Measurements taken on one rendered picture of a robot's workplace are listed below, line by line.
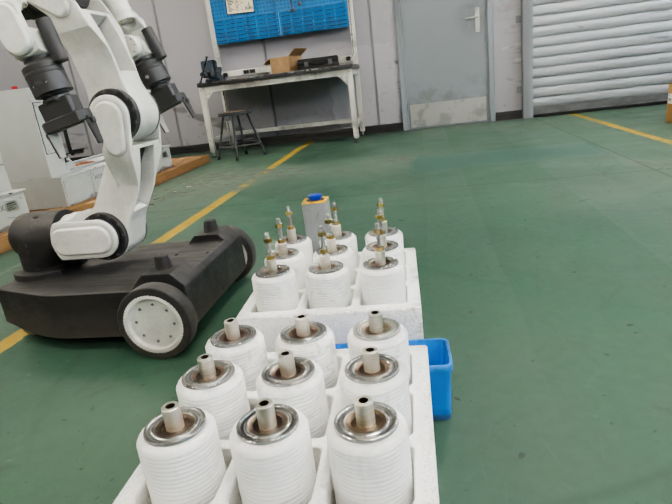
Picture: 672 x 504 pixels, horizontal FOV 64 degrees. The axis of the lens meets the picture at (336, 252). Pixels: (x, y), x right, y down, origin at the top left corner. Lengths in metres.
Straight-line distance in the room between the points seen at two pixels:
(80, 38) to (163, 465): 1.18
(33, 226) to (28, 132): 1.99
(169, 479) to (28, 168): 3.24
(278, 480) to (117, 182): 1.13
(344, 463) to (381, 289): 0.54
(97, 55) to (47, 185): 2.22
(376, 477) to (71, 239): 1.26
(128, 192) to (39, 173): 2.18
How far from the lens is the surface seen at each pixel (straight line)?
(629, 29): 6.47
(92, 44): 1.60
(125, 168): 1.58
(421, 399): 0.81
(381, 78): 6.21
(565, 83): 6.32
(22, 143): 3.80
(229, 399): 0.78
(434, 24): 6.20
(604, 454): 1.03
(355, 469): 0.63
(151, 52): 1.84
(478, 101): 6.23
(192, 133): 6.78
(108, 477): 1.12
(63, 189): 3.70
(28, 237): 1.81
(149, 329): 1.46
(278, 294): 1.14
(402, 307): 1.09
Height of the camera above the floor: 0.63
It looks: 18 degrees down
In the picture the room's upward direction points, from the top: 7 degrees counter-clockwise
